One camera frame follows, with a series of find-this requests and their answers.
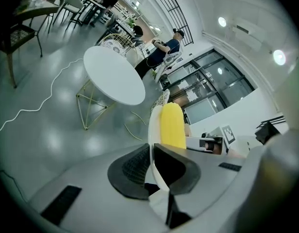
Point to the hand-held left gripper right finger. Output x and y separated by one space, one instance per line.
178 171

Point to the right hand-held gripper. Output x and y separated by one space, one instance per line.
212 139

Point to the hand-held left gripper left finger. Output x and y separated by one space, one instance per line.
130 176

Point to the yellow corn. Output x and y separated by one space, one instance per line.
172 125

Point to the white plate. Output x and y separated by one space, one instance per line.
154 127

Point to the black framed glass doors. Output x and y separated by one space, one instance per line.
212 88

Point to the black folded stand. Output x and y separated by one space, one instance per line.
267 131

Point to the white round table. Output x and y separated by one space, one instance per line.
113 74

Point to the round ceiling light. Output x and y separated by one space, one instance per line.
279 57
222 21

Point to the white air conditioner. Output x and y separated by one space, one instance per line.
249 31

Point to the black metal grid partition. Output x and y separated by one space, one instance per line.
175 7

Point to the black desk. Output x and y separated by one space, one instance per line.
92 7

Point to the dark wooden chair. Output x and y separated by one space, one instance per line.
17 36

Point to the dark round dining table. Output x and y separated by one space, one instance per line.
35 10

